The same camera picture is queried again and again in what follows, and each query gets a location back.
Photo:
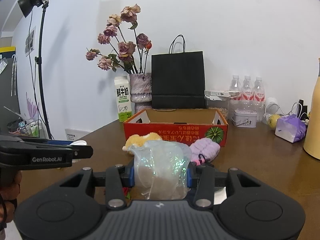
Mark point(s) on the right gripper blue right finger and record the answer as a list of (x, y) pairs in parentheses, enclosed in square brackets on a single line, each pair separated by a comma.
[(189, 178)]

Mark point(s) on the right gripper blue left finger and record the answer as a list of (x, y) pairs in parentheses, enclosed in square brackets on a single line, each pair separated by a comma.
[(131, 177)]

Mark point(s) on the clear iridescent plastic bag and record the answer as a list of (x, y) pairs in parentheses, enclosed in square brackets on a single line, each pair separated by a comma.
[(160, 169)]

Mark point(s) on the yellow white plush toy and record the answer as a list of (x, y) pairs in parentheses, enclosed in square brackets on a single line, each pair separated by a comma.
[(139, 140)]

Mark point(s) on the purple fluffy plush item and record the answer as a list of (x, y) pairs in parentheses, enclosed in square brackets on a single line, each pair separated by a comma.
[(206, 147)]

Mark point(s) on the person left hand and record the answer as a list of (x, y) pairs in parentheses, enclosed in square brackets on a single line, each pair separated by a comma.
[(10, 189)]

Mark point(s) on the red rose flower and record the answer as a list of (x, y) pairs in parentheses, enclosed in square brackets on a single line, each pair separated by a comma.
[(126, 191)]

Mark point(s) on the red cardboard box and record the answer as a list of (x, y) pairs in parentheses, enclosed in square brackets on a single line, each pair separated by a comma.
[(180, 125)]

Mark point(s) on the white plastic jar lid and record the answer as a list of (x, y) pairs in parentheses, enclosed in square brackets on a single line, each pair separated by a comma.
[(79, 143)]

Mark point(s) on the clear jar with nuts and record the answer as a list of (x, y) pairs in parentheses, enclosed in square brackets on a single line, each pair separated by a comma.
[(221, 105)]

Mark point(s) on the small decorated tin box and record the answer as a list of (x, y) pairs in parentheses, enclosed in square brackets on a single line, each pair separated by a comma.
[(244, 118)]

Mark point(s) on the white flat carton box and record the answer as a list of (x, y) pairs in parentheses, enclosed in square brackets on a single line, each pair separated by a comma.
[(222, 95)]

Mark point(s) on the clear water bottle left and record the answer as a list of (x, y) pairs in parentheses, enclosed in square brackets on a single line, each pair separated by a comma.
[(234, 104)]

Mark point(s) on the clear water bottle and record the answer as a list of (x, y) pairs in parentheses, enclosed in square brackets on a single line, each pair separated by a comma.
[(259, 98), (234, 104), (247, 94)]

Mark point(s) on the purple ceramic vase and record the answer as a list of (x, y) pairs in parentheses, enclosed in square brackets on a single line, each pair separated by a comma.
[(141, 91)]

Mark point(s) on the white green milk carton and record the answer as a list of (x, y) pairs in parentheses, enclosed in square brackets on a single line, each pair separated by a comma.
[(123, 98)]

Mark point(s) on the black light stand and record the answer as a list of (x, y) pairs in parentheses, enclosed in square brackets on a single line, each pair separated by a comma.
[(45, 4)]

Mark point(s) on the clear water bottle middle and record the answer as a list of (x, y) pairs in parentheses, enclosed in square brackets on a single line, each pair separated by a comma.
[(247, 94)]

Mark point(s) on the black paper bag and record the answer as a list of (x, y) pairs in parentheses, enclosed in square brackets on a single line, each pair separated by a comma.
[(178, 79)]

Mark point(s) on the yellow green apple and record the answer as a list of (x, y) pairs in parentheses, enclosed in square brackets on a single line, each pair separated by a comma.
[(272, 121)]

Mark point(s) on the clear water bottle right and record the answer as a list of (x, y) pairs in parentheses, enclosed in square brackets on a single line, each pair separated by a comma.
[(259, 98)]

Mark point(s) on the white small fan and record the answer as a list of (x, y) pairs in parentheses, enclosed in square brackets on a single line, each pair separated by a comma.
[(270, 107)]

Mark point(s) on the purple gift bag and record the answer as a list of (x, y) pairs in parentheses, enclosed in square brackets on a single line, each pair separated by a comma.
[(290, 128)]

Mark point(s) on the cream yellow thermos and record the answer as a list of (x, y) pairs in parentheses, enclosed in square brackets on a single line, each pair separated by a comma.
[(312, 138)]

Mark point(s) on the dried pink rose bouquet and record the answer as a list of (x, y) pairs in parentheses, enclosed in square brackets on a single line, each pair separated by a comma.
[(130, 56)]

